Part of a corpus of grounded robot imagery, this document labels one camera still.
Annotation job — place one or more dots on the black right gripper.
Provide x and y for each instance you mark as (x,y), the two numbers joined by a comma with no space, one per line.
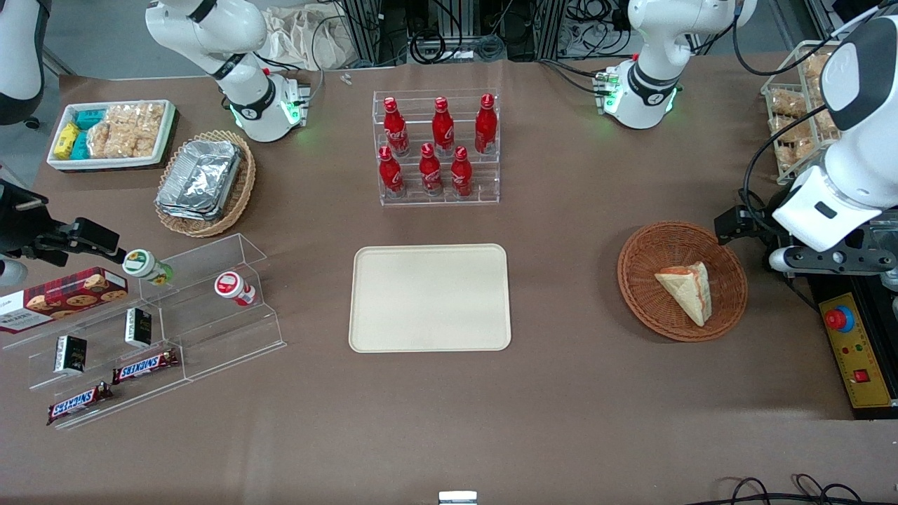
(21,226)

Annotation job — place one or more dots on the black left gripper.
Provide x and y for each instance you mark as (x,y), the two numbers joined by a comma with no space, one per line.
(760,217)

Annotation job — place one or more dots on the triangular sandwich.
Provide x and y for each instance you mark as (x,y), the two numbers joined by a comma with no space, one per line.
(689,291)

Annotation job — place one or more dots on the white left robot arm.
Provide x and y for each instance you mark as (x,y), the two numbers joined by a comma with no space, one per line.
(652,42)

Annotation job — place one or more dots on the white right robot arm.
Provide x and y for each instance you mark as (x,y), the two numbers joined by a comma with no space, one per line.
(231,35)

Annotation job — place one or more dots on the white rectangular snack tray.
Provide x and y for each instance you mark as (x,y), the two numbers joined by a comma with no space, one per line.
(105,163)

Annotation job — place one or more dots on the round brown wicker basket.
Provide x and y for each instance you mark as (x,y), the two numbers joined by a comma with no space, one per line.
(652,308)

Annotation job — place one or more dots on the oval tan wicker basket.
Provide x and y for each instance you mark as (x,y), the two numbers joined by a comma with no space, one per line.
(238,196)

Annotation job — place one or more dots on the beige plastic tray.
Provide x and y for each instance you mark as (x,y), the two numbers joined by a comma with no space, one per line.
(429,298)

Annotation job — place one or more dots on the green-lid small bottle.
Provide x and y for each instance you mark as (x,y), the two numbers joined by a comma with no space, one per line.
(144,265)

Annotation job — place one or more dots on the red plaid cookie box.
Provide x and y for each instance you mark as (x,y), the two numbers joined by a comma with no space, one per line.
(63,298)

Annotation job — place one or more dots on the teal snack packet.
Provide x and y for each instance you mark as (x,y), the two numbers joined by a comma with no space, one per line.
(81,146)
(90,117)

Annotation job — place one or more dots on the aluminium foil container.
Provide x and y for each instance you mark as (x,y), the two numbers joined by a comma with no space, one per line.
(184,213)
(203,175)

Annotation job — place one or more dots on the small black box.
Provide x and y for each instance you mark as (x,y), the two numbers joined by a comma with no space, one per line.
(70,353)
(138,327)

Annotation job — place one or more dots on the clear rice cracker bag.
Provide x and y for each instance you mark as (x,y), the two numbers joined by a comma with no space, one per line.
(151,126)
(102,140)
(126,130)

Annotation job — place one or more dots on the clear fried snack bag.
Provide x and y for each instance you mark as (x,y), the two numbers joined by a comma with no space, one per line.
(816,66)
(798,151)
(826,123)
(787,103)
(787,130)

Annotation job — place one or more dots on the yellow snack packet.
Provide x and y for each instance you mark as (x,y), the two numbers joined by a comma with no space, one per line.
(66,139)

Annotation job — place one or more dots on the clear acrylic stepped shelf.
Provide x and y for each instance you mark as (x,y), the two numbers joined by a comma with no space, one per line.
(42,351)
(224,337)

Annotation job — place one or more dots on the Snickers chocolate bar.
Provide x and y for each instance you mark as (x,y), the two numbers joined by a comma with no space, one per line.
(144,366)
(78,403)

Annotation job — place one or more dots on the red-lid small bottle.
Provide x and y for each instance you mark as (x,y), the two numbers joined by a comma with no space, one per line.
(231,286)

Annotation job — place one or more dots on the metal pan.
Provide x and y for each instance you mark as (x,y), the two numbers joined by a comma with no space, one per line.
(885,231)

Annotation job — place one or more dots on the yellow emergency stop control box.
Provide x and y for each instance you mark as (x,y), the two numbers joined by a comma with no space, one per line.
(859,358)

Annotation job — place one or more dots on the black appliance base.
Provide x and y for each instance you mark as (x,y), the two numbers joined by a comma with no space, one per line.
(885,330)

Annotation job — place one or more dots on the clear acrylic bottle rack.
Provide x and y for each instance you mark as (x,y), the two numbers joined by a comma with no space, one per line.
(484,193)

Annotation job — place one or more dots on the red cola bottle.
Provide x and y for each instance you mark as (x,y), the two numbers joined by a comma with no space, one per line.
(430,172)
(442,130)
(461,174)
(396,130)
(485,126)
(390,174)

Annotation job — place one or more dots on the beige cloth bag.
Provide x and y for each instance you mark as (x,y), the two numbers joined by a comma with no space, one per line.
(302,38)

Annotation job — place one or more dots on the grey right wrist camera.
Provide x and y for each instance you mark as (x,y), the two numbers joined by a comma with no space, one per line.
(10,273)

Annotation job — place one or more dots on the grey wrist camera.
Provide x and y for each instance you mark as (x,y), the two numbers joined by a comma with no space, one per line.
(828,261)
(10,273)

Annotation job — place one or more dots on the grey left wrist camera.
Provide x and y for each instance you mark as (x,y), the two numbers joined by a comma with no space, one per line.
(828,261)

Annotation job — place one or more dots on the aluminium frame post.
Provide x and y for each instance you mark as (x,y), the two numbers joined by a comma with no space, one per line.
(555,28)
(365,31)

